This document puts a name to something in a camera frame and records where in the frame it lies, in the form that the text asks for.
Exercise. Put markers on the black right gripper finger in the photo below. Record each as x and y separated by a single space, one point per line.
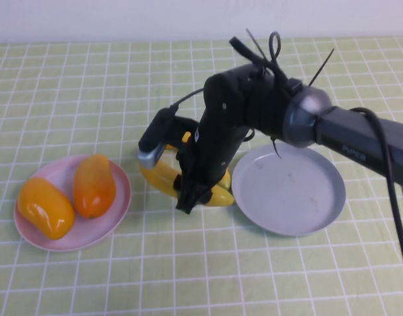
205 198
187 200

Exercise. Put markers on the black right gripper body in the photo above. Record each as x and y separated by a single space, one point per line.
211 164

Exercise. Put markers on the yellow banana green tip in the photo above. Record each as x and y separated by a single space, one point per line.
226 181

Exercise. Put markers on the yellow banana pale tip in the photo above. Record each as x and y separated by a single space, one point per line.
158 181

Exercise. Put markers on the orange-tinted mango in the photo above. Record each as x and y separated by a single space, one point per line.
93 187

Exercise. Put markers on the yellow mango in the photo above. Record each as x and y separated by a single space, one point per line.
43 207

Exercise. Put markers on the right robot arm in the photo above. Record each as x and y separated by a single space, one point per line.
353 138

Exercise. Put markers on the grey round plate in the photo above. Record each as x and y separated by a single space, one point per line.
287 197

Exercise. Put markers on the pink round plate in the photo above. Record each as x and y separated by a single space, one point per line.
89 233

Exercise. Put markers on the black zip tie tail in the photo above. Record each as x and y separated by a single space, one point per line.
276 149
320 69

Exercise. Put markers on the black zip tie loop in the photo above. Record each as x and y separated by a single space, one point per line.
274 52

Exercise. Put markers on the green checked tablecloth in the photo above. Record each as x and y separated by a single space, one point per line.
89 98

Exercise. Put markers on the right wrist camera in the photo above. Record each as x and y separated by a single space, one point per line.
153 138

